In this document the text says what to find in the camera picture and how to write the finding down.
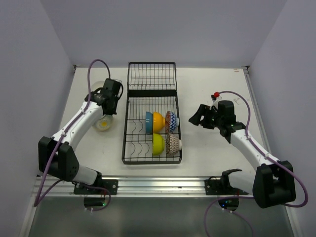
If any orange ceramic bowl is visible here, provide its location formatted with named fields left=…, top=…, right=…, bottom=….
left=153, top=112, right=165, bottom=133

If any brown scale patterned bowl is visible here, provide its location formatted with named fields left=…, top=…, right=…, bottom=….
left=165, top=133, right=182, bottom=157

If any blue ceramic bowl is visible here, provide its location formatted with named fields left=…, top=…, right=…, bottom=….
left=145, top=112, right=154, bottom=134

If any blue zigzag patterned bowl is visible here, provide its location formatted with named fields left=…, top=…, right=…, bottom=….
left=165, top=111, right=179, bottom=133

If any white ceramic bowl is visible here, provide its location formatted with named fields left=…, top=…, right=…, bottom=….
left=91, top=81, right=104, bottom=91

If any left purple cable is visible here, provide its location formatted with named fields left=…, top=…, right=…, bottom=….
left=33, top=59, right=112, bottom=212

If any aluminium mounting rail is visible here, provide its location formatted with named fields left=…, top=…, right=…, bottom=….
left=32, top=174, right=250, bottom=198

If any lime yellow bowl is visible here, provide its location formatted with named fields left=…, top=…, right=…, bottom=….
left=152, top=133, right=164, bottom=156

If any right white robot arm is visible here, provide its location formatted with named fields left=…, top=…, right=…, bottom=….
left=189, top=100, right=296, bottom=208

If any black wire dish rack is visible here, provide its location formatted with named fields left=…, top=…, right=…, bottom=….
left=121, top=62, right=182, bottom=165

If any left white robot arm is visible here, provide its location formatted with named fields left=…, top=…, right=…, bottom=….
left=38, top=79, right=123, bottom=194

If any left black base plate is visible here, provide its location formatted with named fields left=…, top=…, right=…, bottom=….
left=74, top=179, right=119, bottom=195

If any yellow checkered bowl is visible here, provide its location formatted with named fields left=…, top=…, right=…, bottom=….
left=93, top=115, right=114, bottom=132

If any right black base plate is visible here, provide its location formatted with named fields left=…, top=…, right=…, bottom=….
left=204, top=176, right=230, bottom=195

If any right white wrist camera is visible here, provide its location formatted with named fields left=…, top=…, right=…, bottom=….
left=211, top=92, right=222, bottom=108

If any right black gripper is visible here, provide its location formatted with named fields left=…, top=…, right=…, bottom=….
left=189, top=103, right=223, bottom=129

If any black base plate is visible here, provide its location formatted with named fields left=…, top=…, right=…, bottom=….
left=204, top=176, right=230, bottom=195
left=74, top=179, right=119, bottom=195

